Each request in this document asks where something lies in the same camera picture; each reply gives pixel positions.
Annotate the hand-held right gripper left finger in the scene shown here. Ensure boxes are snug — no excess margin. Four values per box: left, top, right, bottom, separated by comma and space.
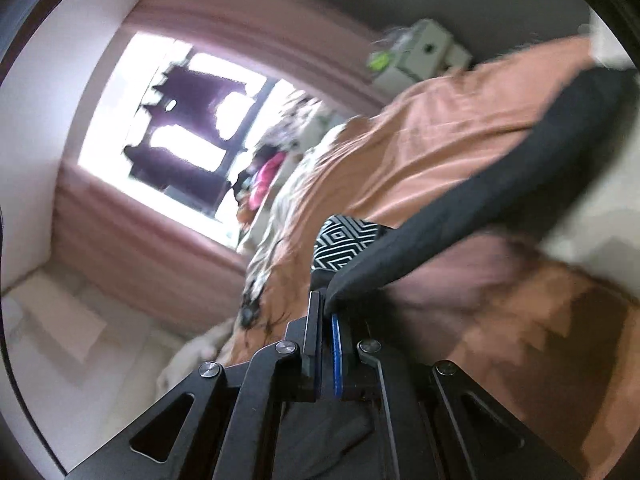
65, 291, 325, 480

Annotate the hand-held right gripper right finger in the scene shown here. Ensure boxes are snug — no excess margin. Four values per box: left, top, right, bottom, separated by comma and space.
330, 314, 585, 480

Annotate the black garment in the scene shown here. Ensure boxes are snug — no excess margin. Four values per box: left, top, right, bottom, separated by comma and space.
284, 67, 639, 480

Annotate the black white geometric cloth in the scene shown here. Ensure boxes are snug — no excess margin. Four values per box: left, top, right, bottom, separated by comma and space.
310, 214, 392, 274

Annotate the pink curtain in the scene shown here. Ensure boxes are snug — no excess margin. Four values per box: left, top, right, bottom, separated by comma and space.
54, 0, 383, 322

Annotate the white floral blanket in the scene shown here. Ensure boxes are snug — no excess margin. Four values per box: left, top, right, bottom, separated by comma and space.
239, 124, 362, 322

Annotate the pink cloth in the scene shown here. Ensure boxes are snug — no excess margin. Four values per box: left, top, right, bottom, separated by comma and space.
249, 152, 285, 209

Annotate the brown plush blanket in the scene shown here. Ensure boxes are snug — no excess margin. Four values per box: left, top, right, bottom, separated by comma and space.
220, 35, 640, 480

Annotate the beige folded cloth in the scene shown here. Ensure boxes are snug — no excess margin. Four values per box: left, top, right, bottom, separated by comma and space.
7, 280, 109, 363

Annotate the window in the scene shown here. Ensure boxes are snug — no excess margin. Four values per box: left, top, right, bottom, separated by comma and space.
77, 32, 312, 227

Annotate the thin black cable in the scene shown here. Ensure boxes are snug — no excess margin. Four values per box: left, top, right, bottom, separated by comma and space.
238, 280, 286, 341

